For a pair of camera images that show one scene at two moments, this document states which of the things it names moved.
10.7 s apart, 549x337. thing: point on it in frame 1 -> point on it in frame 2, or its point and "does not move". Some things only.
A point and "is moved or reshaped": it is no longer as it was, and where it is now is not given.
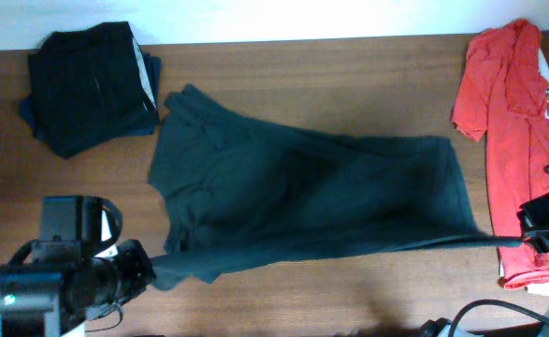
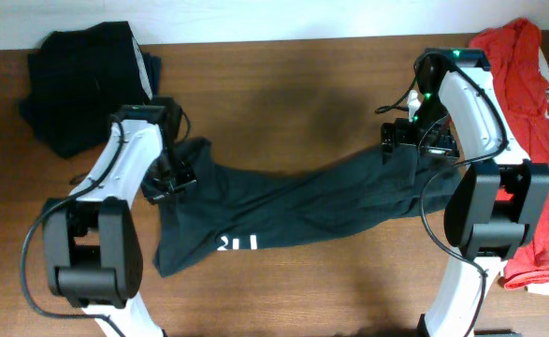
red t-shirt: x=501 y=99 does not move
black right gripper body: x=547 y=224 -> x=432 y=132
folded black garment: x=93 y=85 does not move
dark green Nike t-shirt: x=238 y=188 is moved or reshaped
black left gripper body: x=133 y=271 -> x=170 y=176
